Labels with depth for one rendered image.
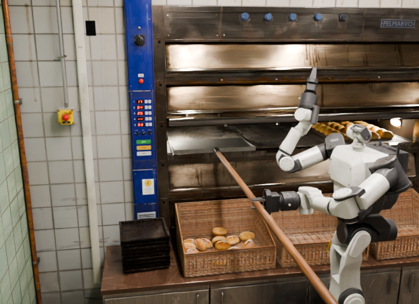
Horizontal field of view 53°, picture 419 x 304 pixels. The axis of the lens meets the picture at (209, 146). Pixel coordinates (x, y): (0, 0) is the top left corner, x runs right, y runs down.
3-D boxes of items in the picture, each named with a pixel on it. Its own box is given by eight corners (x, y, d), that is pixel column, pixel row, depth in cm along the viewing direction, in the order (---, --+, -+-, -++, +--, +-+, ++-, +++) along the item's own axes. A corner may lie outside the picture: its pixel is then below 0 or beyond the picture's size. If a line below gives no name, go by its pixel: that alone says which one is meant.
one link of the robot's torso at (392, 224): (383, 233, 224) (386, 203, 220) (398, 245, 212) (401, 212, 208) (333, 238, 219) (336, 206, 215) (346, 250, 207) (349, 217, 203)
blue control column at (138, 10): (138, 211, 483) (128, 12, 429) (151, 210, 486) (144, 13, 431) (139, 318, 299) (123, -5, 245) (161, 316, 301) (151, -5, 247)
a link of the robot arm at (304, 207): (293, 216, 190) (317, 214, 193) (292, 192, 190) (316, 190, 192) (284, 211, 202) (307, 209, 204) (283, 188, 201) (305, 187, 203)
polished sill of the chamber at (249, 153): (166, 158, 282) (166, 152, 281) (413, 147, 311) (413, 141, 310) (167, 160, 277) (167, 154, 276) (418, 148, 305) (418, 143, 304)
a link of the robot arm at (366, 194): (362, 226, 166) (394, 196, 176) (350, 198, 163) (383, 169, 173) (340, 223, 176) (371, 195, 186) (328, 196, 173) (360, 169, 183)
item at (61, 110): (60, 123, 259) (58, 107, 257) (77, 122, 261) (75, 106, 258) (57, 125, 252) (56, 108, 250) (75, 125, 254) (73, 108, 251)
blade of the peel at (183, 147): (255, 150, 286) (255, 146, 285) (174, 154, 276) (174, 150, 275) (242, 137, 320) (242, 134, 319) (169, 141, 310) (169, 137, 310)
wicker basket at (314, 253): (259, 233, 299) (260, 196, 292) (335, 228, 308) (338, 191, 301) (281, 269, 253) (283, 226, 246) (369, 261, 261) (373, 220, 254)
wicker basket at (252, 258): (174, 240, 289) (173, 202, 282) (254, 233, 299) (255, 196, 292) (183, 279, 243) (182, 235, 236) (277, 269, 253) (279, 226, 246)
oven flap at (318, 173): (169, 192, 282) (168, 162, 284) (414, 178, 310) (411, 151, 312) (169, 192, 277) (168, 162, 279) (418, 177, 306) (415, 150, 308)
